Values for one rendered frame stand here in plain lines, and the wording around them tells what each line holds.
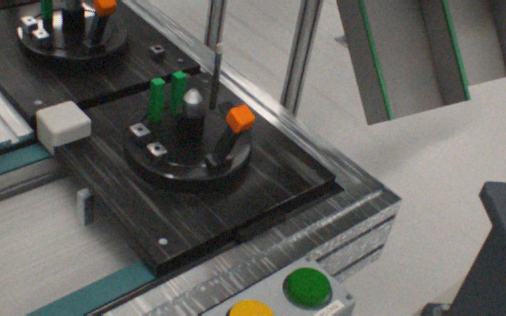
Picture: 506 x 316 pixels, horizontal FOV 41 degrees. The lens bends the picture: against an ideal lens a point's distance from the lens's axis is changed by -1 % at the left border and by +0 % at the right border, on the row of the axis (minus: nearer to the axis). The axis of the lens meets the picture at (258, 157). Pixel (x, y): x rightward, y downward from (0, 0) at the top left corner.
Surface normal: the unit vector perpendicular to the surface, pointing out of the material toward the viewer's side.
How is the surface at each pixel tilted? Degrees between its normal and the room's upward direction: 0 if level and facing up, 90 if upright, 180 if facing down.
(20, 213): 0
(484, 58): 45
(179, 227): 0
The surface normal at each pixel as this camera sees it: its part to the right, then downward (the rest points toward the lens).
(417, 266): 0.15, -0.77
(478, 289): -0.99, -0.07
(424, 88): 0.46, -0.11
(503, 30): -0.85, 0.22
